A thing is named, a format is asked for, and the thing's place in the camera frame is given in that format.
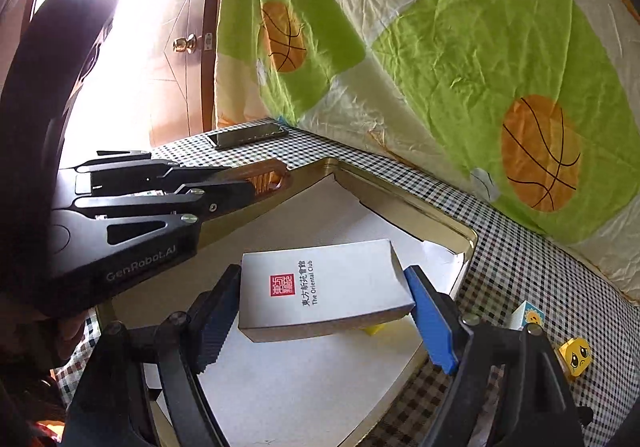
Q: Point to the white and gold cardboard box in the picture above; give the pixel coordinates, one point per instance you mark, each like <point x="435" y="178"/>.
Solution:
<point x="325" y="287"/>

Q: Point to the gold tin box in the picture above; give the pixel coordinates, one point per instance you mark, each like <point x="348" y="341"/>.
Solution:
<point x="415" y="217"/>

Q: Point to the metal door latch plate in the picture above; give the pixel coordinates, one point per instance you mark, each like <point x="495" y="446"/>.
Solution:
<point x="208" y="41"/>

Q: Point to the black smartphone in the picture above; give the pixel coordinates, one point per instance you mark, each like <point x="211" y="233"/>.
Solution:
<point x="247" y="136"/>

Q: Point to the basketball print blanket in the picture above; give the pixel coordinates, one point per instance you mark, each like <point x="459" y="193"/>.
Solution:
<point x="450" y="27"/>

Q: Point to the plain yellow toy block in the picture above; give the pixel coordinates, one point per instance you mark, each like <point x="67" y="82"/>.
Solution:
<point x="375" y="328"/>

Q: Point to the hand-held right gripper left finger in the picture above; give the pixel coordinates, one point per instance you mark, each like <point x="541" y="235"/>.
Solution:
<point x="220" y="317"/>

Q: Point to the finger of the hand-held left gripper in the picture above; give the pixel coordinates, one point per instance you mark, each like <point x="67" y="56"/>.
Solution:
<point x="150" y="172"/>
<point x="200" y="202"/>

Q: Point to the brass door knob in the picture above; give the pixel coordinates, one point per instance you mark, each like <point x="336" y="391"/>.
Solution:
<point x="184" y="44"/>

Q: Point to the white paper liner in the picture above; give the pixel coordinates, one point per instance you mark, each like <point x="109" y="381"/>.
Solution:
<point x="310" y="387"/>

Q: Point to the checkered tablecloth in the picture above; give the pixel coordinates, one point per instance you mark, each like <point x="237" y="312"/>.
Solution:
<point x="525" y="252"/>

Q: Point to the yellow emoji toy block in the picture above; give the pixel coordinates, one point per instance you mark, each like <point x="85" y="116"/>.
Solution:
<point x="577" y="357"/>

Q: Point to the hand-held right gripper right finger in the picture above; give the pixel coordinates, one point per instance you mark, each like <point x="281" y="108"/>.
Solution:
<point x="432" y="322"/>

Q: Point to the brown wooden door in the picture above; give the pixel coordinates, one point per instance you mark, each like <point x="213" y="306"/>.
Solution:
<point x="170" y="92"/>

